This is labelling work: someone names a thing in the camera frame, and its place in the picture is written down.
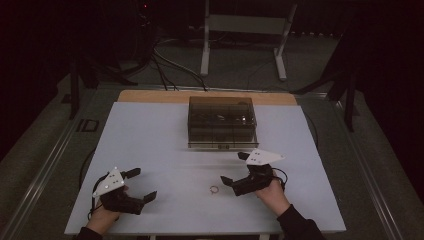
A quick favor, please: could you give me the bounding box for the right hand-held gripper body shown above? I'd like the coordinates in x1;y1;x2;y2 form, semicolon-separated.
233;148;286;197

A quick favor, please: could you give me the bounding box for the metal floor rail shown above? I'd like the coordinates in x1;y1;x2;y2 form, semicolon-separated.
0;118;83;240
331;98;404;240

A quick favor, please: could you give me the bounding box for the dark equipment with red light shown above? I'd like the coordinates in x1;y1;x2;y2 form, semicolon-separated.
132;0;157;68

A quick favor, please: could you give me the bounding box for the person's right hand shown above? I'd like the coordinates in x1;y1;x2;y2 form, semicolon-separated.
255;170;292;218

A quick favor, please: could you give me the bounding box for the person's left hand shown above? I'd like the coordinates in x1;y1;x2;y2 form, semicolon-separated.
87;199;122;236

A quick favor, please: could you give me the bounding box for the white metal stand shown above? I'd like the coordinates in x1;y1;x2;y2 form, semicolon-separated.
199;0;298;82

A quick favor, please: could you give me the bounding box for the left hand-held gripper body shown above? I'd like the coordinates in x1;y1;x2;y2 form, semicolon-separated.
92;167;146;216

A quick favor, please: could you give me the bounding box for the black floor bracket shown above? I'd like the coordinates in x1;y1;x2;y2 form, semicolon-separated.
75;118;100;134

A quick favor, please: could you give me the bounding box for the thin black table cable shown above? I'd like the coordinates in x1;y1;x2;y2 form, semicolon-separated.
304;112;320;150
78;148;98;192

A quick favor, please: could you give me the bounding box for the smoky transparent drawer box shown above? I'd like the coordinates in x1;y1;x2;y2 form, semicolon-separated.
187;95;258;145

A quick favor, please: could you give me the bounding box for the hand-held gripper cable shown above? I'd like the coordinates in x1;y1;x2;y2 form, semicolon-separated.
271;167;289;192
87;171;111;221

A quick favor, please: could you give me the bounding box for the right hand-held gripper cable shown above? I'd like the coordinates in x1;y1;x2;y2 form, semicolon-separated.
271;167;289;192

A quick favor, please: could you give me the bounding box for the left hand-held gripper cable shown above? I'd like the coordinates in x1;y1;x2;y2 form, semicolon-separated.
87;171;111;221

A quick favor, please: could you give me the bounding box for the black floor cable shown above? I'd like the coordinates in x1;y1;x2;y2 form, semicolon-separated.
153;48;208;92
151;54;171;92

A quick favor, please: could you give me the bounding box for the black stand leg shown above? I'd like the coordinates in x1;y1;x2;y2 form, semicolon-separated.
68;59;138;120
291;63;359;132

